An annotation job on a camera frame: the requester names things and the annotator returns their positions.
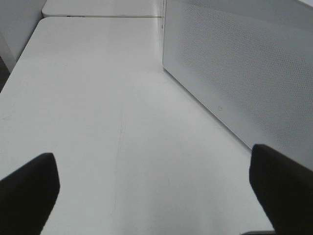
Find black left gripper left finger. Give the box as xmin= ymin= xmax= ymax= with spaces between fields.
xmin=0 ymin=153 xmax=60 ymax=235

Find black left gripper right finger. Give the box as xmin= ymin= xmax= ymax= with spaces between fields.
xmin=249 ymin=144 xmax=313 ymax=235

